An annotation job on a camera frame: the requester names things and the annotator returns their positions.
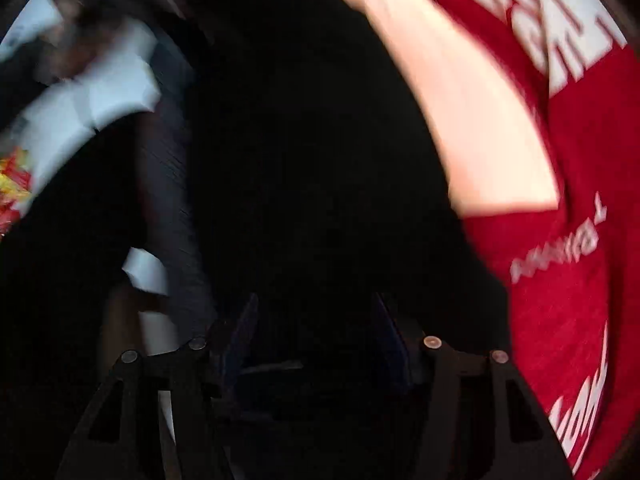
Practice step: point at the red pillow with gold emblem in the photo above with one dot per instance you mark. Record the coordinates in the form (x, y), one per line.
(11, 187)

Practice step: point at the black pants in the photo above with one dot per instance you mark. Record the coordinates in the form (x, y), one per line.
(310, 160)

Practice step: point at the red blanket with white characters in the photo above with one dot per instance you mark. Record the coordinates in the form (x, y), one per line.
(565, 270)

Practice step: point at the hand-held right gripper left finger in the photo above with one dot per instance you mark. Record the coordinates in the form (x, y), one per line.
(241, 331)

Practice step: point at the white cloth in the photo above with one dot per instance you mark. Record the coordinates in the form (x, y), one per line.
(100, 100)

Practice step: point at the person's left forearm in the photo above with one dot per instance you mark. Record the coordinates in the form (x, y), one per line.
(465, 120)

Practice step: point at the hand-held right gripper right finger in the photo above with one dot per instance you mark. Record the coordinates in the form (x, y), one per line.
(394, 336)

